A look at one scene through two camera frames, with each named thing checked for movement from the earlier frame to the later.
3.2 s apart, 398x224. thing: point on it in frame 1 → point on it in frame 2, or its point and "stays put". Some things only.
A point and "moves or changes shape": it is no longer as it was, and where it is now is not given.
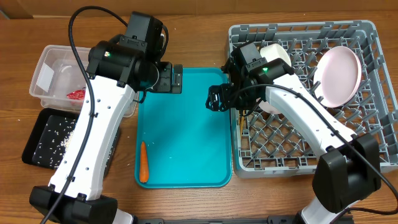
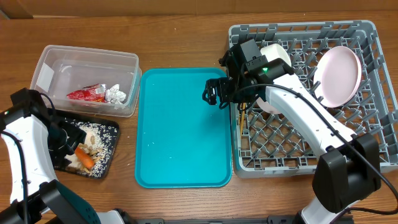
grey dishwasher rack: (283, 144) stays put
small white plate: (275, 51) stays put
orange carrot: (143, 167) moves or changes shape
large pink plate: (337, 76) stays put
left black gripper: (164, 86) → (76, 134)
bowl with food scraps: (266, 107) stays put
